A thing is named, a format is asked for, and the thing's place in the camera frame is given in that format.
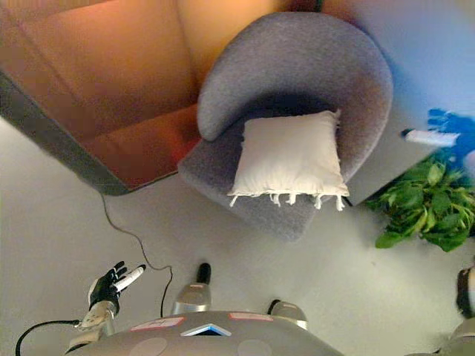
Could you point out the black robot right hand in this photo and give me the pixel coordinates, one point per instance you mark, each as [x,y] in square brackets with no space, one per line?
[451,124]

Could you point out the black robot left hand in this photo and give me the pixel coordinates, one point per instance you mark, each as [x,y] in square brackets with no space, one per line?
[102,287]

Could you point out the white fringed pillow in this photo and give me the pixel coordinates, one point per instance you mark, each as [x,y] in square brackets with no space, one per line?
[289,155]

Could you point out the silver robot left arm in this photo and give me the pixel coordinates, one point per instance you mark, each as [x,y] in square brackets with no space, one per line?
[94,319]

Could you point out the green leafy plant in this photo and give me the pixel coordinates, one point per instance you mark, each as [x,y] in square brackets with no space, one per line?
[426,207]

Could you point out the silver robot left leg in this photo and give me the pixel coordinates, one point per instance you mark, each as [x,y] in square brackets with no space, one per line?
[193,298]

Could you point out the silver robot leg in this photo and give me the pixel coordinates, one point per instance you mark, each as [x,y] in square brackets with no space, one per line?
[291,313]
[193,298]

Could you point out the black robot left foot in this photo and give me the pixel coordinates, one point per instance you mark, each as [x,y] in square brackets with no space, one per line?
[204,273]

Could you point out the grey robot torso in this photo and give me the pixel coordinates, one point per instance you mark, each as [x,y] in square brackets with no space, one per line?
[208,343]

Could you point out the grey round armchair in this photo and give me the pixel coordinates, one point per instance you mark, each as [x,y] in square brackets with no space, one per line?
[297,55]

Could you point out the silver robot right leg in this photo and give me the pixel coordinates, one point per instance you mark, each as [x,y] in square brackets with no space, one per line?
[291,313]

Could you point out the dark blue furniture corner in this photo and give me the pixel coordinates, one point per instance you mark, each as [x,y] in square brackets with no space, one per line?
[92,74]

